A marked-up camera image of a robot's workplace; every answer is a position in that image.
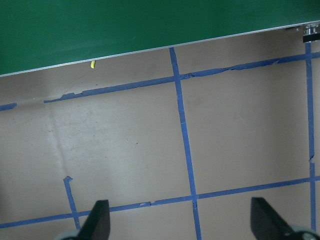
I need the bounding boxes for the green conveyor belt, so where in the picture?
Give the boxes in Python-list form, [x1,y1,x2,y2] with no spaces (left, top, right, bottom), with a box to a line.
[0,0,320,77]

